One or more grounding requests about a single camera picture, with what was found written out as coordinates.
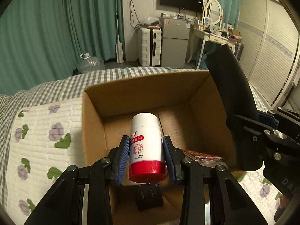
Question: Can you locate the black remote control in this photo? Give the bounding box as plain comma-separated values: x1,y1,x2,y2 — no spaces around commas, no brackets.
205,44,262,171

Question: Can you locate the pink rose-pattern case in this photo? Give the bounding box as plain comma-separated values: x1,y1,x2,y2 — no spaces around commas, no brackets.
183,150,223,164

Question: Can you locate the black power adapter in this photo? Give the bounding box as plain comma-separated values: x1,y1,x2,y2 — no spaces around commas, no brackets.
135,183,164,211

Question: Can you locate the white bottle red cap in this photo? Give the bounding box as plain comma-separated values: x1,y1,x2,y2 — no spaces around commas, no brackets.
129,113,167,183

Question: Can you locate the floral quilted blanket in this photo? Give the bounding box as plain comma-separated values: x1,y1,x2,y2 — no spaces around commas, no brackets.
6,97,84,224

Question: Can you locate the open cardboard box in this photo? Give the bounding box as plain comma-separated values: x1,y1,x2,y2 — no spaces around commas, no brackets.
81,70,238,225

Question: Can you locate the white louvered wardrobe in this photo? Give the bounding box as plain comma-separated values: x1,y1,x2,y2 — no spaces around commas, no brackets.
237,0,299,105

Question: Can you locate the white dressing table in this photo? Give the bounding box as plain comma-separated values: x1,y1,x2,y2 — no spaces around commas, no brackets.
186,27,243,70

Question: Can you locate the grey checked bed sheet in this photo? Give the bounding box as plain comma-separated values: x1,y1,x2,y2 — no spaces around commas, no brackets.
0,65,269,208

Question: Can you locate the oval vanity mirror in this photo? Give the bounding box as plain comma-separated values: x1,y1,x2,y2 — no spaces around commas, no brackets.
204,0,224,25

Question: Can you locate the silver mini fridge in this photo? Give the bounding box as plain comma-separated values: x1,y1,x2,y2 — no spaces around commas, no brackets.
160,17,190,69

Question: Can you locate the clear water jug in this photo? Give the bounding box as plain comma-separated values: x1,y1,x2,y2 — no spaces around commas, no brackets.
78,53,105,74

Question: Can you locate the white flat mop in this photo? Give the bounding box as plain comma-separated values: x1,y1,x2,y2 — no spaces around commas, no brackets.
115,0,124,64

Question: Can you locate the green curtain left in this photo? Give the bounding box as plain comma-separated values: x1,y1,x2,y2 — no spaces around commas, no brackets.
1,0,124,94

